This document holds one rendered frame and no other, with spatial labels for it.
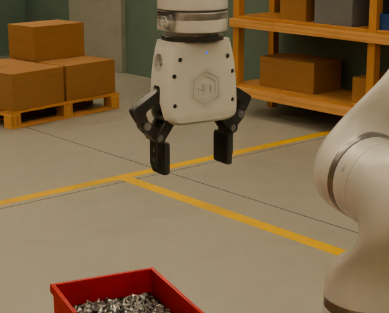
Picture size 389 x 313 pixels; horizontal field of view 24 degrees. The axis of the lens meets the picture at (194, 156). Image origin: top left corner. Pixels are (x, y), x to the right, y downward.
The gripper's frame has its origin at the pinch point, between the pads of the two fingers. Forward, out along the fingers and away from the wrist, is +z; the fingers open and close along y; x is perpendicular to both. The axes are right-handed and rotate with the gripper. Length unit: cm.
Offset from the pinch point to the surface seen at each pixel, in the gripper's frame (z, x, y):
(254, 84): 104, 524, 406
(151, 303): 42, 48, 22
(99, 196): 130, 379, 180
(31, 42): 69, 642, 252
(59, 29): 60, 645, 281
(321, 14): 38, 449, 413
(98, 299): 42, 55, 14
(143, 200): 130, 356, 198
